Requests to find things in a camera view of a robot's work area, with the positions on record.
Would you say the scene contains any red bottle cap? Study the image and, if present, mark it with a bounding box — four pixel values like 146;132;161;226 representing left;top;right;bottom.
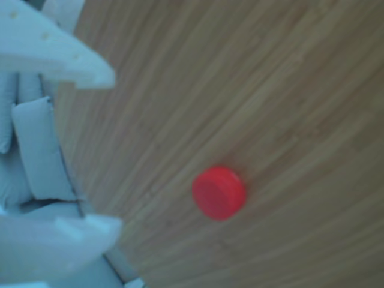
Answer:
191;165;248;222

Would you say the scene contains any white ribbed blanket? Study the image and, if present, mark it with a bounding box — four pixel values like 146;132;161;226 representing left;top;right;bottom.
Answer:
0;0;146;288

